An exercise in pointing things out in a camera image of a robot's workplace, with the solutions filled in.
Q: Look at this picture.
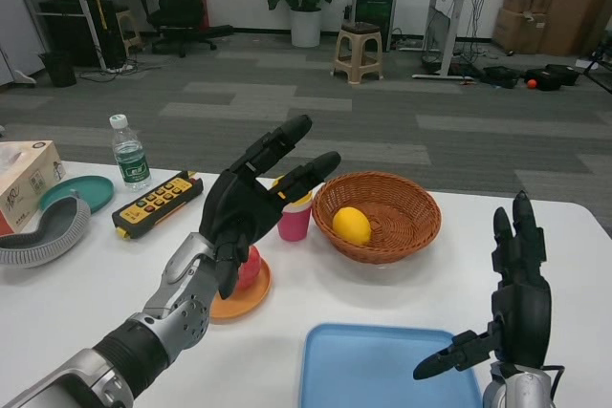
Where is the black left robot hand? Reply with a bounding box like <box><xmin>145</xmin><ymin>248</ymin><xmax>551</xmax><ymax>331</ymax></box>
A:
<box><xmin>199</xmin><ymin>115</ymin><xmax>342</xmax><ymax>300</ymax></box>

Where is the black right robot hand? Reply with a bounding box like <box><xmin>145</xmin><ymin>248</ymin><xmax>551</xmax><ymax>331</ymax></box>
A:
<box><xmin>412</xmin><ymin>190</ymin><xmax>554</xmax><ymax>382</ymax></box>

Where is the red apple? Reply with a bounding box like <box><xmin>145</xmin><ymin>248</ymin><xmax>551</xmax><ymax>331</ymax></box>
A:
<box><xmin>236</xmin><ymin>244</ymin><xmax>264</xmax><ymax>291</ymax></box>

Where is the orange round plate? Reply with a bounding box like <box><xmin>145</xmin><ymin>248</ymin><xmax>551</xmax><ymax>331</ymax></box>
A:
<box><xmin>208</xmin><ymin>257</ymin><xmax>273</xmax><ymax>321</ymax></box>

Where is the teal round plate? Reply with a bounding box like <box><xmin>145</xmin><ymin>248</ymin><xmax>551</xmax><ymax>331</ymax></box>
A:
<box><xmin>37</xmin><ymin>175</ymin><xmax>116</xmax><ymax>213</ymax></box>

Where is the pink plastic cup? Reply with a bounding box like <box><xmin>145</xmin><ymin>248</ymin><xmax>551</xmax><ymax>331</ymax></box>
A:
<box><xmin>276</xmin><ymin>204</ymin><xmax>313</xmax><ymax>243</ymax></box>

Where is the yellow plastic cup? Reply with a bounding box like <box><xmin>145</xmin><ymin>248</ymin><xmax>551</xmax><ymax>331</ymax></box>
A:
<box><xmin>270</xmin><ymin>176</ymin><xmax>314</xmax><ymax>206</ymax></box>

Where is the yellow black remote controller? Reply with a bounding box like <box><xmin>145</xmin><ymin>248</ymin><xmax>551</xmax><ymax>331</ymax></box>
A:
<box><xmin>111</xmin><ymin>170</ymin><xmax>205</xmax><ymax>241</ymax></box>

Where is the clear water bottle green label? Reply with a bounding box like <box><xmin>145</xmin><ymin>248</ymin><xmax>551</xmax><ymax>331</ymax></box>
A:
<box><xmin>109</xmin><ymin>113</ymin><xmax>153</xmax><ymax>192</ymax></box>

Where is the yellow lemon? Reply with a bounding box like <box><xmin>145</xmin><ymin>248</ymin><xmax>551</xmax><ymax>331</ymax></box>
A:
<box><xmin>332</xmin><ymin>206</ymin><xmax>373</xmax><ymax>247</ymax></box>

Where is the brown wicker basket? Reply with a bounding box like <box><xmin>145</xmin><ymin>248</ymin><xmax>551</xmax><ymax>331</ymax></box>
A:
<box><xmin>311</xmin><ymin>171</ymin><xmax>443</xmax><ymax>265</ymax></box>

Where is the blue plastic tray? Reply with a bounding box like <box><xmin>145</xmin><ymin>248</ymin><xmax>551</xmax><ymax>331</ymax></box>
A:
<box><xmin>303</xmin><ymin>322</ymin><xmax>484</xmax><ymax>408</ymax></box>

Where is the beige tissue box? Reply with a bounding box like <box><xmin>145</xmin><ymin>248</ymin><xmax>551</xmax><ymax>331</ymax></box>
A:
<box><xmin>0</xmin><ymin>139</ymin><xmax>66</xmax><ymax>238</ymax></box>

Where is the beige plastic stool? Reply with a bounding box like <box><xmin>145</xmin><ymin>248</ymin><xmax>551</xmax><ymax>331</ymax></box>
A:
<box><xmin>332</xmin><ymin>23</ymin><xmax>384</xmax><ymax>85</ymax></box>

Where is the small wooden stool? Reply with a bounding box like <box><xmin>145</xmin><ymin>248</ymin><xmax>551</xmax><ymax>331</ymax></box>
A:
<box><xmin>116</xmin><ymin>7</ymin><xmax>144</xmax><ymax>54</ymax></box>

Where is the black trash bin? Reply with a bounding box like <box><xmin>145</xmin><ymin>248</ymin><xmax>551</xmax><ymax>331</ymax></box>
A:
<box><xmin>37</xmin><ymin>51</ymin><xmax>77</xmax><ymax>89</ymax></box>

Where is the small black floor bag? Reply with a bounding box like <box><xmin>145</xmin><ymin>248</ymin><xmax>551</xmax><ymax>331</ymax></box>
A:
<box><xmin>481</xmin><ymin>65</ymin><xmax>520</xmax><ymax>90</ymax></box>

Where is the wide black floor bag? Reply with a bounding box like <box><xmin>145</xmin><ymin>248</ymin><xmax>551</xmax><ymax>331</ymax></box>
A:
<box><xmin>524</xmin><ymin>63</ymin><xmax>579</xmax><ymax>93</ymax></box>

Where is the black green computer case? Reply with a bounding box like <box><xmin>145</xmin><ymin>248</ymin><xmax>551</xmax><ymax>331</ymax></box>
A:
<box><xmin>352</xmin><ymin>0</ymin><xmax>398</xmax><ymax>54</ymax></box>

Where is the black cabinet under desk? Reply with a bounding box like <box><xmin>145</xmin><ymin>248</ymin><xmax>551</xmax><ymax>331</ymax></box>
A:
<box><xmin>37</xmin><ymin>0</ymin><xmax>126</xmax><ymax>69</ymax></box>

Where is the black folding stand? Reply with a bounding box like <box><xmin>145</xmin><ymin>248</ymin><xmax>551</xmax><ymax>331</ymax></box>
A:
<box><xmin>580</xmin><ymin>30</ymin><xmax>612</xmax><ymax>94</ymax></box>

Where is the taped low cardboard box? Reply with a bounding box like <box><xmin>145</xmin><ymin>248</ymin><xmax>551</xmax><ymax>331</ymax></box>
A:
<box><xmin>492</xmin><ymin>7</ymin><xmax>549</xmax><ymax>54</ymax></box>

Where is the large brown cardboard box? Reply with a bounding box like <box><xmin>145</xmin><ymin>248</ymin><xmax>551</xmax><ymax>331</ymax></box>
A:
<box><xmin>542</xmin><ymin>0</ymin><xmax>612</xmax><ymax>56</ymax></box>

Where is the grey ribbed flexible hose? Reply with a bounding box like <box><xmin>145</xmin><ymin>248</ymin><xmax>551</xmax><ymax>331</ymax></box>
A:
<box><xmin>0</xmin><ymin>196</ymin><xmax>92</xmax><ymax>269</ymax></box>

